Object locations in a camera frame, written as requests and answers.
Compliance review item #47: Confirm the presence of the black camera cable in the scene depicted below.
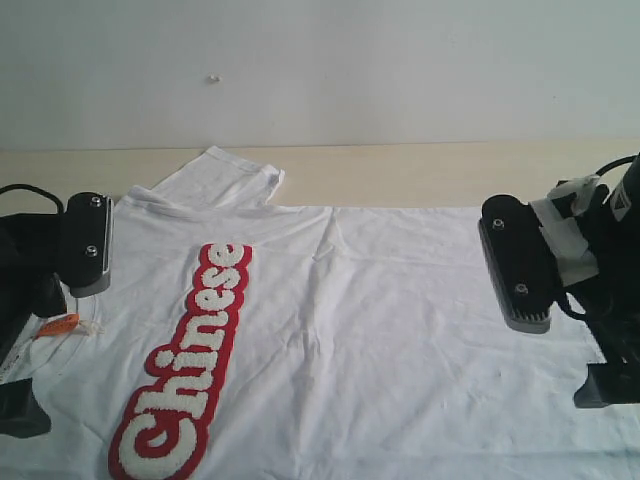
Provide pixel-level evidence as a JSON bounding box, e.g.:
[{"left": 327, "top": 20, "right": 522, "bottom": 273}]
[
  {"left": 594, "top": 153, "right": 640, "bottom": 176},
  {"left": 0, "top": 183, "right": 66, "bottom": 214}
]

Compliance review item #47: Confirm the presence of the black right camera cable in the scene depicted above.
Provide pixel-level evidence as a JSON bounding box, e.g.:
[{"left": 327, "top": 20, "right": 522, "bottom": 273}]
[{"left": 594, "top": 153, "right": 640, "bottom": 176}]

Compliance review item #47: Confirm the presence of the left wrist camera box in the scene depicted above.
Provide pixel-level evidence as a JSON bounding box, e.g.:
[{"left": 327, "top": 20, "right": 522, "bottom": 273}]
[{"left": 56, "top": 192, "right": 114, "bottom": 298}]

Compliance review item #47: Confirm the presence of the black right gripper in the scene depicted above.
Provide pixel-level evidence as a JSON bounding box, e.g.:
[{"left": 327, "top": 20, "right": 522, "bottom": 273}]
[{"left": 561, "top": 154, "right": 639, "bottom": 408}]

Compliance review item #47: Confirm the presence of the orange clothing tag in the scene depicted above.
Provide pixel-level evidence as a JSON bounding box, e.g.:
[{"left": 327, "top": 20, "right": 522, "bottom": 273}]
[{"left": 35, "top": 313, "right": 80, "bottom": 338}]

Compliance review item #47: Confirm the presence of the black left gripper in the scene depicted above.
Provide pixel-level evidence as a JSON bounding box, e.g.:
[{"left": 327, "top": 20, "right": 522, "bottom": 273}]
[{"left": 1, "top": 213, "right": 65, "bottom": 435}]

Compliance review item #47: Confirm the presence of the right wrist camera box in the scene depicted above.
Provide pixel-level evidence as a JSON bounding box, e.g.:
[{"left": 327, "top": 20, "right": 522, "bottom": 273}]
[{"left": 478, "top": 194, "right": 561, "bottom": 335}]

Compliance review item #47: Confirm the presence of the black left camera cable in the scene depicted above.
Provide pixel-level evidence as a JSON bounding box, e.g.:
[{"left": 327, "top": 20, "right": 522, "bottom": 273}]
[{"left": 0, "top": 183, "right": 66, "bottom": 214}]

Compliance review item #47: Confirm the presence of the white t-shirt red lettering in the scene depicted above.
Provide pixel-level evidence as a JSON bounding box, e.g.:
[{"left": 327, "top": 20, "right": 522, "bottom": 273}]
[{"left": 1, "top": 148, "right": 639, "bottom": 479}]

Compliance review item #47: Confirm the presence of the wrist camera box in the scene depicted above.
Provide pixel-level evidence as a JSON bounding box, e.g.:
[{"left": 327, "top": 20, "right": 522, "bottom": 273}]
[
  {"left": 478, "top": 194, "right": 561, "bottom": 335},
  {"left": 56, "top": 192, "right": 114, "bottom": 298}
]

